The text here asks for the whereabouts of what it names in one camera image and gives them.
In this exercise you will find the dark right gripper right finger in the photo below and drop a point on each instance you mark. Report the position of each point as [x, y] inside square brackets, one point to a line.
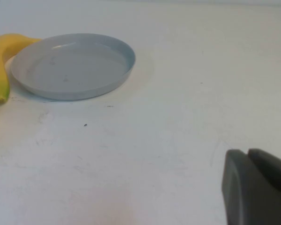
[274, 171]

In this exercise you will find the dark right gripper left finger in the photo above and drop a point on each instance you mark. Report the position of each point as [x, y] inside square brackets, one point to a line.
[246, 194]

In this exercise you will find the grey round plate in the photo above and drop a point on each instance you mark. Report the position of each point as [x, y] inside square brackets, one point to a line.
[72, 70]

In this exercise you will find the yellow banana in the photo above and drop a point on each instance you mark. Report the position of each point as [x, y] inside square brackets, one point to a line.
[0, 70]

